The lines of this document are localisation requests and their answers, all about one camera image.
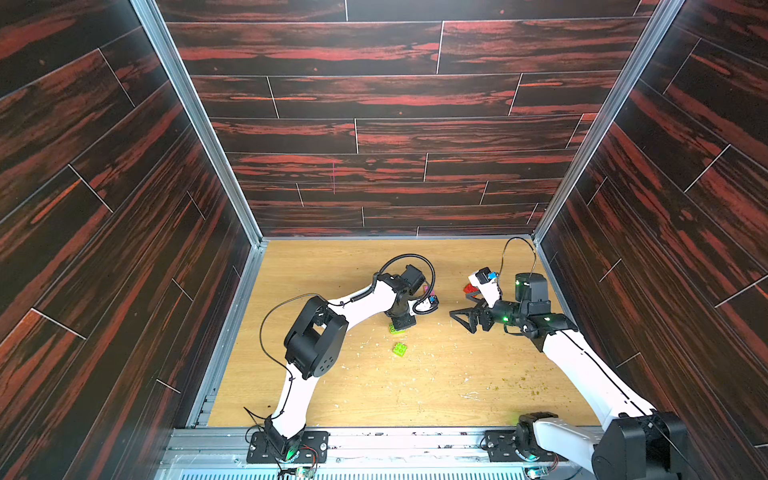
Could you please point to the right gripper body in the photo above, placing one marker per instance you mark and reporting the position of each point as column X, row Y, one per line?
column 480, row 316

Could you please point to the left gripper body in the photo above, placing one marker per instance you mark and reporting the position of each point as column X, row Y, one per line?
column 403, row 319

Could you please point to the green lego brick front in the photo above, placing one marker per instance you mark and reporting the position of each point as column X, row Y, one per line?
column 399, row 350

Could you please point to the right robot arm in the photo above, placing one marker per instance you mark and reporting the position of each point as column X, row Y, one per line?
column 637, row 440

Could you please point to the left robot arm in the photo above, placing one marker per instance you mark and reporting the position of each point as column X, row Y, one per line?
column 314, row 342

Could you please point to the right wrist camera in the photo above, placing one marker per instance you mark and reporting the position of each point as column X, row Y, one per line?
column 486, row 282

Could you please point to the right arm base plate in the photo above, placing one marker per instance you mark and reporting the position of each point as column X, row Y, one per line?
column 501, row 446

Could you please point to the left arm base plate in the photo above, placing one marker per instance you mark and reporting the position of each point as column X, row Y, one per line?
column 307, row 448

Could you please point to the aluminium front rail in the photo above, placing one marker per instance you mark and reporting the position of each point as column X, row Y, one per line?
column 359, row 453

